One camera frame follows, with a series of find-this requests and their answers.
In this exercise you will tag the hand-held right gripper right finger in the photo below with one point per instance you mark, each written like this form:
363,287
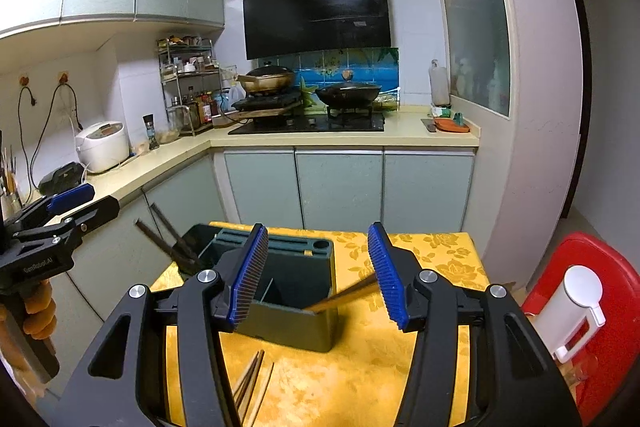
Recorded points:
387,277

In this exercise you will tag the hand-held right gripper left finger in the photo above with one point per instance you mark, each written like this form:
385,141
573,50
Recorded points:
247,277

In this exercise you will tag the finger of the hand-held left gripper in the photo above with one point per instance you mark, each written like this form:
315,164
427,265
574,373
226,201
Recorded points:
97,213
70,198

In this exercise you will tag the dark green utensil holder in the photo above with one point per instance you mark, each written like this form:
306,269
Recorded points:
295,267

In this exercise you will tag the light wooden chopstick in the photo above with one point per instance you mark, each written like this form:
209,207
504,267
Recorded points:
340,297
260,394

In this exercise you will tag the dark wooden chopstick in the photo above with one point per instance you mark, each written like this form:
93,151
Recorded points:
247,377
160,243
172,231

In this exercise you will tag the reddish brown wooden chopstick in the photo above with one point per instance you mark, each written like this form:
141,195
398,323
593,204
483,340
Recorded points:
252,384

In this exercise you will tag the person's left hand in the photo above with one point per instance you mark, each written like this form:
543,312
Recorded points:
41,312

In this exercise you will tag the black countertop appliance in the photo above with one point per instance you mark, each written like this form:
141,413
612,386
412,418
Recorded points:
60,177

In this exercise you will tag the utensil cup with chopsticks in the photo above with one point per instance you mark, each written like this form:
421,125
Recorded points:
10,192

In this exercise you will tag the white rice cooker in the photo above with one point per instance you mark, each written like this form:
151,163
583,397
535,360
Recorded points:
102,147

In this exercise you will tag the black pepper grinder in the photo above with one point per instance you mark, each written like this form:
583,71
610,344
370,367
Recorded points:
150,134

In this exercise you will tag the yellow floral tablecloth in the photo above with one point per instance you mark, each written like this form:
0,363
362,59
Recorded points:
360,382

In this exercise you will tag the beige kitchen countertop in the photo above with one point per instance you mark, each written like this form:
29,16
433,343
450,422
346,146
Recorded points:
400,122

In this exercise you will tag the metal spice rack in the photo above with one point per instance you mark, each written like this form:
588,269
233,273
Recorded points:
187,77

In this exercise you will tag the orange tray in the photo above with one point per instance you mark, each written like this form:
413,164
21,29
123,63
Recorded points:
450,125

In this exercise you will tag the black gas stove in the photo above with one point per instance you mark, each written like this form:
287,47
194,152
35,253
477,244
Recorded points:
310,124

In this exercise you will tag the white electric kettle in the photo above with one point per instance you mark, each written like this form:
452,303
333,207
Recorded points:
570,307

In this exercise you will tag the black wok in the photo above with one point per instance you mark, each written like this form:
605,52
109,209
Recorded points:
350,94

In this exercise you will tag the white plastic bottle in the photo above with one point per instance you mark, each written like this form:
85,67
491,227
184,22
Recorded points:
439,82

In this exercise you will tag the red plastic chair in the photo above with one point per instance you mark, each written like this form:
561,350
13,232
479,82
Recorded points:
610,307

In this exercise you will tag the frosted glass window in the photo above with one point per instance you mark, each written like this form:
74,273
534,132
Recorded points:
470,7

